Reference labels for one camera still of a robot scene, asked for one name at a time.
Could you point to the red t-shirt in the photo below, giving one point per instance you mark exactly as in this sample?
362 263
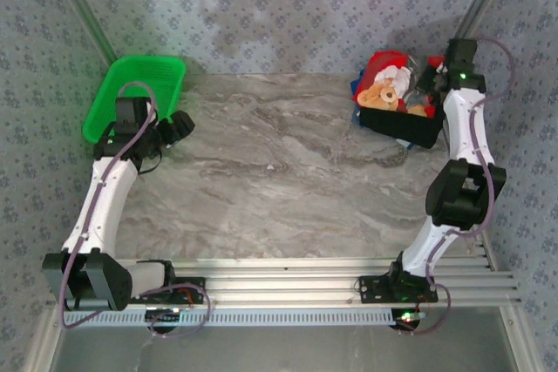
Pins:
379 67

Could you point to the right controller board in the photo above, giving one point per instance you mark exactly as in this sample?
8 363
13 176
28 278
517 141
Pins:
407 317

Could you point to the green plastic basket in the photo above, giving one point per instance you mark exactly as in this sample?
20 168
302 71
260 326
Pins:
139 80

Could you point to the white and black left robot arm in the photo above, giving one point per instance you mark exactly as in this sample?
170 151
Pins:
104 202

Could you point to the controller board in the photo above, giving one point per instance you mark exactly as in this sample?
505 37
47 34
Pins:
163 314
407 317

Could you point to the black folded t-shirt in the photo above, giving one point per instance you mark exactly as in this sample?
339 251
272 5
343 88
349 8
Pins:
401 126

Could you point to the blue folded t-shirt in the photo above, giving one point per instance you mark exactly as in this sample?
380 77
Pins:
355 85

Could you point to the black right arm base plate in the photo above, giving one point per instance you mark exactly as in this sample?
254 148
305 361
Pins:
370 291

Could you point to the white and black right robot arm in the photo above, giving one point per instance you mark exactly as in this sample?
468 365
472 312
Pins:
457 198

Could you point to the aluminium frame leg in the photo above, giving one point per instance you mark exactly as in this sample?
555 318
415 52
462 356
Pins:
41 341
521 341

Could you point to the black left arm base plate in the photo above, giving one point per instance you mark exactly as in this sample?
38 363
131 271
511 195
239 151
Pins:
174 300

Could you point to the aluminium rail frame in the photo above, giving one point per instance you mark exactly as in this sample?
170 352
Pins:
283 285

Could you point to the left controller board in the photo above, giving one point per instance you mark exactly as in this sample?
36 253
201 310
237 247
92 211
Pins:
163 314

